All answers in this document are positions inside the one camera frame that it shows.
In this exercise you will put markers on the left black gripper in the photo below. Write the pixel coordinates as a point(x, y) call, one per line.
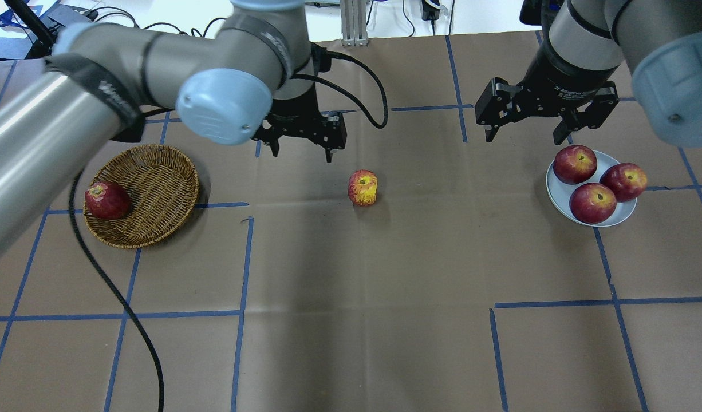
point(298, 112)

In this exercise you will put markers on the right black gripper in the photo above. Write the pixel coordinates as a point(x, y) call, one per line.
point(563, 79)

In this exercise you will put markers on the yellow-red apple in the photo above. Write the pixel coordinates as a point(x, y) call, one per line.
point(363, 187)

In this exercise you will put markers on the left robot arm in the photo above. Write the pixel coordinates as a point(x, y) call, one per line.
point(260, 66)

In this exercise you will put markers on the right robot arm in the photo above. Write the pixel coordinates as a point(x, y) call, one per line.
point(583, 44)

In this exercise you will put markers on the red apple plate rear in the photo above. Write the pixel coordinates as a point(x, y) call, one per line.
point(575, 164)

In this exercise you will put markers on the red apple plate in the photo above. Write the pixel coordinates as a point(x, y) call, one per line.
point(575, 164)
point(627, 181)
point(592, 203)

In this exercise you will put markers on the white round plate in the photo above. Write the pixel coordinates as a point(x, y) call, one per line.
point(559, 193)

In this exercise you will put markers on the red apple plate front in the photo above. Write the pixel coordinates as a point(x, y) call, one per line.
point(592, 203)

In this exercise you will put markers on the red apple plate outer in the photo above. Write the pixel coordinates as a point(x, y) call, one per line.
point(627, 181)

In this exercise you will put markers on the woven wicker basket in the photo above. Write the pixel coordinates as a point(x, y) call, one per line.
point(163, 185)

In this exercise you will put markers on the dark red basket apple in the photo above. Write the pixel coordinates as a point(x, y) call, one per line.
point(107, 200)

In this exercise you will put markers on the aluminium frame post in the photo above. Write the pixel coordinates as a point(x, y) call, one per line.
point(353, 23)

